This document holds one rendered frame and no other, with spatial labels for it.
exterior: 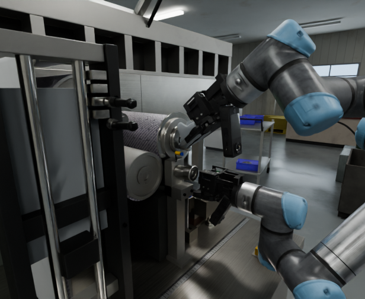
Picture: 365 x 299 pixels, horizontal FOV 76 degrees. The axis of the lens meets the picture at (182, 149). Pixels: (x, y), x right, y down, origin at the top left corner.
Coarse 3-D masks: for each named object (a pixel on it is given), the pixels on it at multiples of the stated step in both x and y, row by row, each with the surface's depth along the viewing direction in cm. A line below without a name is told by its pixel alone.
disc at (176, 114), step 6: (168, 114) 61; (174, 114) 62; (180, 114) 64; (168, 120) 61; (186, 120) 67; (162, 126) 60; (162, 132) 60; (156, 138) 59; (156, 144) 60; (162, 150) 61; (162, 156) 62
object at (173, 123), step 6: (174, 120) 62; (180, 120) 63; (168, 126) 60; (174, 126) 62; (168, 132) 61; (162, 138) 60; (168, 138) 61; (162, 144) 61; (168, 144) 61; (168, 150) 62; (168, 156) 62; (174, 156) 64; (180, 156) 66
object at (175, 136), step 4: (176, 128) 62; (172, 132) 61; (176, 132) 61; (172, 136) 61; (176, 136) 61; (180, 136) 63; (172, 140) 61; (176, 140) 62; (180, 140) 63; (172, 144) 61; (176, 144) 62; (172, 148) 62; (176, 148) 62; (180, 148) 64
